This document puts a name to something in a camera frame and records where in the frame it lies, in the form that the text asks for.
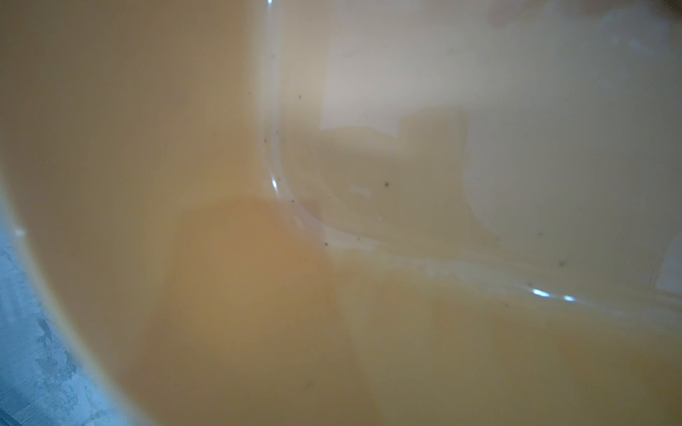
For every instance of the yellow oval storage tray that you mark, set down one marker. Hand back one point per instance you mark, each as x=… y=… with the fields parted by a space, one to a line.
x=354 y=212

